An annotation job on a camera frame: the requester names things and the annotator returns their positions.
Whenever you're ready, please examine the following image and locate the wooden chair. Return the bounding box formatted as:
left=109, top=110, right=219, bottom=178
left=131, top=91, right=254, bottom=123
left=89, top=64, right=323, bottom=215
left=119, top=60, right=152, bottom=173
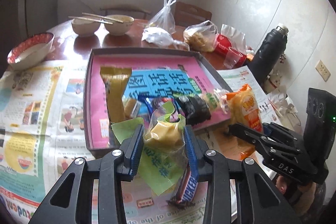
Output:
left=175, top=2, right=212, bottom=26

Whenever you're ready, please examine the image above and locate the crumpled white plastic bag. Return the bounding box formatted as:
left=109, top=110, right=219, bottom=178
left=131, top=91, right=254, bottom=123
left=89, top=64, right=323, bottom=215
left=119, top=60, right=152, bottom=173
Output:
left=142, top=27, right=189, bottom=51

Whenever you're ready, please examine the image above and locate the beige bowl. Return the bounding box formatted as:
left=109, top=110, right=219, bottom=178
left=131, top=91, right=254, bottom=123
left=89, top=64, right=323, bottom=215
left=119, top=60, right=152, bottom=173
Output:
left=104, top=15, right=134, bottom=36
left=71, top=17, right=101, bottom=36

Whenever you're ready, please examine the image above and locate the yellow cake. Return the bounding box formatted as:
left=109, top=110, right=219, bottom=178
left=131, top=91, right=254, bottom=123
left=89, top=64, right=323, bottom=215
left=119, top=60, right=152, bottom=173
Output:
left=110, top=102, right=188, bottom=197

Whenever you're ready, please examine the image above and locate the white printed newspaper sheet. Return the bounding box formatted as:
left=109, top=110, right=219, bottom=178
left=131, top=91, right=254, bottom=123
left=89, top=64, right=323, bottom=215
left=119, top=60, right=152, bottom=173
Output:
left=210, top=65, right=279, bottom=161

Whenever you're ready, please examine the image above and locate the pink and blue book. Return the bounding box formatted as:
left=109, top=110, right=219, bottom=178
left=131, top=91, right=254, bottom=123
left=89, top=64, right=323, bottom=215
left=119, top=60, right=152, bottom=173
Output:
left=91, top=55, right=231, bottom=148

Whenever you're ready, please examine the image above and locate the clear plastic cup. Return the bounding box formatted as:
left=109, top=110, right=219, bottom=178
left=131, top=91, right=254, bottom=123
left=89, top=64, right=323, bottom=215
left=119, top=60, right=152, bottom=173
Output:
left=224, top=47, right=243, bottom=69

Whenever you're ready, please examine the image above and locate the person's right hand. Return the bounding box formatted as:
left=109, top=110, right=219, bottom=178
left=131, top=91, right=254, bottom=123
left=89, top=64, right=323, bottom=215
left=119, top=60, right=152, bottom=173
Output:
left=276, top=175, right=318, bottom=210

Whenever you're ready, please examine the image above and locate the yellow gold snack packet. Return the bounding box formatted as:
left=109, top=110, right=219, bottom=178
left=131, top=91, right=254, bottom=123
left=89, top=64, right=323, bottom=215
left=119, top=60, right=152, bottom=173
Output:
left=100, top=65, right=133, bottom=123

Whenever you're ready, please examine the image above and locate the red patterned bowl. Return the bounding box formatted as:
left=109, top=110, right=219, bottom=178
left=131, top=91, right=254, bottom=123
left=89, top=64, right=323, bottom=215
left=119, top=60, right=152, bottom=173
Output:
left=7, top=32, right=55, bottom=70

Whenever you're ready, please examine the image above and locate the white animal figurine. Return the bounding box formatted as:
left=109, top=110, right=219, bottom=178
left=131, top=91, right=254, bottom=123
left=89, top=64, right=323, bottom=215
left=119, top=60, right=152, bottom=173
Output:
left=264, top=70, right=282, bottom=92

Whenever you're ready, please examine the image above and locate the plastic bag of yellow food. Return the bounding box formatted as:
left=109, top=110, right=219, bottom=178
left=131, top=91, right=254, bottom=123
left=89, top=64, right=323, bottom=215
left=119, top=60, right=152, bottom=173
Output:
left=183, top=21, right=219, bottom=52

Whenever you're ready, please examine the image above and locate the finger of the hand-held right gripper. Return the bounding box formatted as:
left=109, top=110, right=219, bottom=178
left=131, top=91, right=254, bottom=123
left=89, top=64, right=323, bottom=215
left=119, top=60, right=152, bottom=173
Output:
left=262, top=122, right=307, bottom=153
left=228, top=123, right=266, bottom=153

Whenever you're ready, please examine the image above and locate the chocolate bar packet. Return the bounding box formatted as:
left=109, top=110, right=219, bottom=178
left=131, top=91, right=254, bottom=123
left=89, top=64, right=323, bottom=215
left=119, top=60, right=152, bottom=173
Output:
left=167, top=169, right=198, bottom=207

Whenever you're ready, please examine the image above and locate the orange bread packet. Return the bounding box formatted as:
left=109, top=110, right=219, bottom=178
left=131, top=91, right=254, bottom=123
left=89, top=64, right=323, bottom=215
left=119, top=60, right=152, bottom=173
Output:
left=226, top=84, right=264, bottom=132

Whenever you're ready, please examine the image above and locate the colourful printed newspaper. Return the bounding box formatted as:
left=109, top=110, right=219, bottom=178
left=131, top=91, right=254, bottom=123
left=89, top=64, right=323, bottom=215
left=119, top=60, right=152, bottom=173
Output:
left=0, top=59, right=237, bottom=224

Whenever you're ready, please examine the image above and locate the black snack packet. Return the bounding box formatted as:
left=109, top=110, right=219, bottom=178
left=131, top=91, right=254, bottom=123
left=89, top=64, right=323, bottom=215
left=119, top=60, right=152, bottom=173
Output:
left=175, top=94, right=212, bottom=126

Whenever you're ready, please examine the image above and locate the wall socket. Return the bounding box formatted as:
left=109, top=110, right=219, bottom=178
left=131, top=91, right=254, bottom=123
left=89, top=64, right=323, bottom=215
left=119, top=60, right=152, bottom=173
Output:
left=315, top=60, right=331, bottom=82

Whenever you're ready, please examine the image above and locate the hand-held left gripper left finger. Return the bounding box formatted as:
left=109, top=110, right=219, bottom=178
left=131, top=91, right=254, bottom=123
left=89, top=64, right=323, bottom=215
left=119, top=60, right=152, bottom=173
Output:
left=26, top=124, right=145, bottom=224

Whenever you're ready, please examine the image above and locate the red package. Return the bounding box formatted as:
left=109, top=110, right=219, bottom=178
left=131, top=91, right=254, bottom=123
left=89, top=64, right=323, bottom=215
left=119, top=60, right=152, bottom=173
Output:
left=214, top=34, right=247, bottom=67

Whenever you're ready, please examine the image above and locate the blue cookie packet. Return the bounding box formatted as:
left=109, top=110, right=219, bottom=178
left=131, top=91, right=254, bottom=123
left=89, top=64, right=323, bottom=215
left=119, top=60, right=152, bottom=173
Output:
left=139, top=97, right=179, bottom=122

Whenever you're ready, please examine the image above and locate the tied clear plastic bag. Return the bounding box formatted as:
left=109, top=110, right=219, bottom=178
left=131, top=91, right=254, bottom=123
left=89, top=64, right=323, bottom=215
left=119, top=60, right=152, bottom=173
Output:
left=148, top=0, right=177, bottom=35

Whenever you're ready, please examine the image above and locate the chopstick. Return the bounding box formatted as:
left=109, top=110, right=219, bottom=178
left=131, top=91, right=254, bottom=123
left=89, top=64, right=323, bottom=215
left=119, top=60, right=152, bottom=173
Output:
left=82, top=13, right=125, bottom=23
left=68, top=16, right=113, bottom=24

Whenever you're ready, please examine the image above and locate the clear cracker packet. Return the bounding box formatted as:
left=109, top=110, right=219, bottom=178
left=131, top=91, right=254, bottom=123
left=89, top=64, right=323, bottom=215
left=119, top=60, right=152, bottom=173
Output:
left=198, top=88, right=231, bottom=113

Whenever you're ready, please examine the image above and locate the dark cardboard box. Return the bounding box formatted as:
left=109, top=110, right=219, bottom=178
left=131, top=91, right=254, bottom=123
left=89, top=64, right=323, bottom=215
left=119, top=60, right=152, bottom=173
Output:
left=83, top=48, right=233, bottom=152

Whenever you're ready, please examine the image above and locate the crumpled white tissue paper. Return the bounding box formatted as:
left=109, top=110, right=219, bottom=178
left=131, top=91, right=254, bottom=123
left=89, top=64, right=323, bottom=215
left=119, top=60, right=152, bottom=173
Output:
left=268, top=93, right=307, bottom=130

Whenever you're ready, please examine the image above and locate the black thermos bottle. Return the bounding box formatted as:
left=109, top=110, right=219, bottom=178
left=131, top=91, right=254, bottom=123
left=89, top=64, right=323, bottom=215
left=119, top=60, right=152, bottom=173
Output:
left=248, top=24, right=289, bottom=83

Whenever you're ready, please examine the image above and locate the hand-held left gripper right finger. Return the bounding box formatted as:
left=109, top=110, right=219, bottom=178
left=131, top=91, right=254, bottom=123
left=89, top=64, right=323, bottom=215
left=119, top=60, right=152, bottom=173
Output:
left=183, top=126, right=300, bottom=224

